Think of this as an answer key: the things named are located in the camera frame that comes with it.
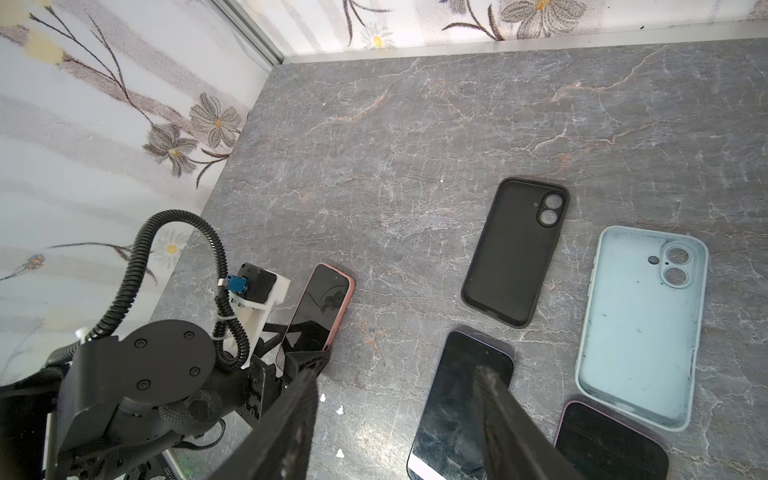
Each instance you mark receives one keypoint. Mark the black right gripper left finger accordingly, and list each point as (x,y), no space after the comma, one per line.
(280,446)

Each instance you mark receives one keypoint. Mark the black phone case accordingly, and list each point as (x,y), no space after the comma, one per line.
(514,250)

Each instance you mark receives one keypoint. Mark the light blue phone case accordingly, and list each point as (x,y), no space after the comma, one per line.
(642,324)

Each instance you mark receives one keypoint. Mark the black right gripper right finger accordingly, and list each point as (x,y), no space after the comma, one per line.
(512,445)

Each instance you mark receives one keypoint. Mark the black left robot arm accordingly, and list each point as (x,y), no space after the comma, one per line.
(123,401)

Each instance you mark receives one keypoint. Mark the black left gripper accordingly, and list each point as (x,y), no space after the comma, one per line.
(266,382)

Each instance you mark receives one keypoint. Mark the black phone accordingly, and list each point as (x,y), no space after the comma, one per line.
(445,445)

